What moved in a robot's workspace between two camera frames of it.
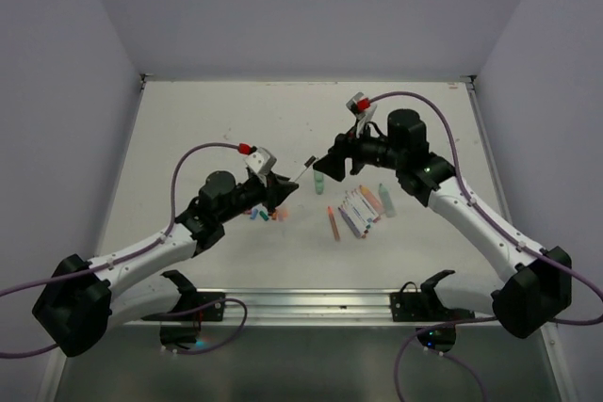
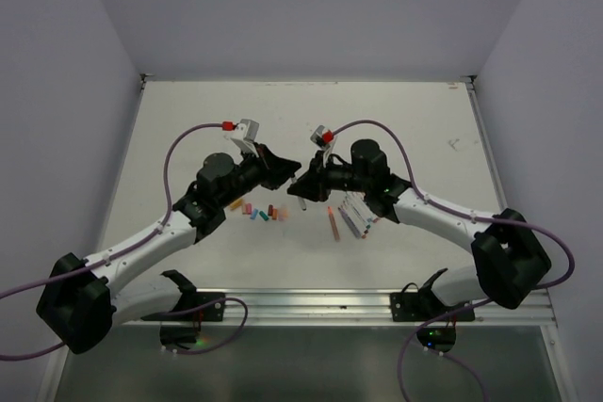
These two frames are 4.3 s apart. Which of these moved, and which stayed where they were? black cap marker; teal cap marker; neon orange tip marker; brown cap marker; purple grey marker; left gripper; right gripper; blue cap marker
Moved: left gripper; black cap marker; right gripper
Stayed: brown cap marker; blue cap marker; neon orange tip marker; teal cap marker; purple grey marker
